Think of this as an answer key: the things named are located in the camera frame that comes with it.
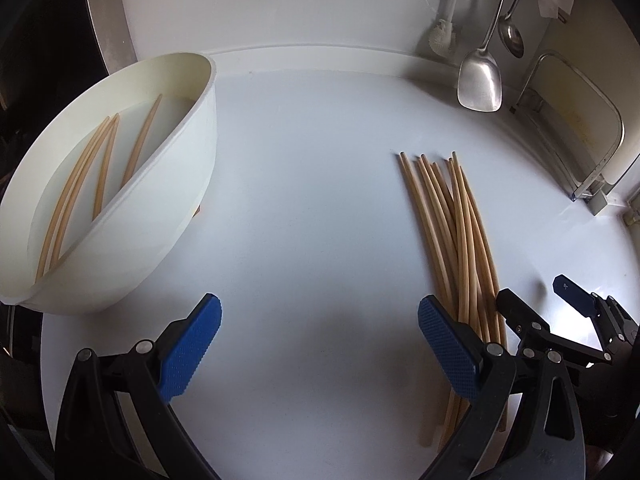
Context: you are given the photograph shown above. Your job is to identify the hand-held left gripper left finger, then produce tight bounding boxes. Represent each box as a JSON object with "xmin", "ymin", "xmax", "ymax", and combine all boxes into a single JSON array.
[{"xmin": 54, "ymin": 292, "xmax": 223, "ymax": 480}]

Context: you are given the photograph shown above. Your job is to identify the metal spatula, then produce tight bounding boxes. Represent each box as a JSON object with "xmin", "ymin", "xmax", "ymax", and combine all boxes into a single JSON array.
[{"xmin": 457, "ymin": 0, "xmax": 518, "ymax": 112}]

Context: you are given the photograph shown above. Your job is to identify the metal wire rack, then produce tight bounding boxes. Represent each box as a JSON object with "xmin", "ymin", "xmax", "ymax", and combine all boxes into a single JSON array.
[{"xmin": 510, "ymin": 50, "xmax": 626, "ymax": 217}]

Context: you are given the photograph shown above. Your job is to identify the metal ladle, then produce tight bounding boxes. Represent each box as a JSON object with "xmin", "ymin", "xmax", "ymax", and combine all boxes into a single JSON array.
[{"xmin": 497, "ymin": 0, "xmax": 533, "ymax": 58}]

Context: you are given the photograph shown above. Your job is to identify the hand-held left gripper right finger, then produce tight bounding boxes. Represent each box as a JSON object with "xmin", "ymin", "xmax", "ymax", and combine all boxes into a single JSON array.
[{"xmin": 417, "ymin": 295, "xmax": 586, "ymax": 480}]

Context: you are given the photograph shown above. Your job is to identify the white round basin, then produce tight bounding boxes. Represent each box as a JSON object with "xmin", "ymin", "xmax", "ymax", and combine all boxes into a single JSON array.
[{"xmin": 0, "ymin": 51, "xmax": 218, "ymax": 316}]

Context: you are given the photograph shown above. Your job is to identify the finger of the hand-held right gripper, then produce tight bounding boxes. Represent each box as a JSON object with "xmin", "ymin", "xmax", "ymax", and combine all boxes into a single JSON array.
[
  {"xmin": 496, "ymin": 287, "xmax": 612, "ymax": 369},
  {"xmin": 552, "ymin": 274, "xmax": 640, "ymax": 357}
]

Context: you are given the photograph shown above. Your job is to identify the pile of wooden chopsticks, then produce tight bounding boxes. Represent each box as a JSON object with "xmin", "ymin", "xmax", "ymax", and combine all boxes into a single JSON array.
[{"xmin": 397, "ymin": 151, "xmax": 508, "ymax": 453}]

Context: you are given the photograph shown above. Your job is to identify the white dish brush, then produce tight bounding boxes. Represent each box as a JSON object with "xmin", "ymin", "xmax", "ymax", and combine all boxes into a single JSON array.
[{"xmin": 429, "ymin": 0, "xmax": 460, "ymax": 56}]

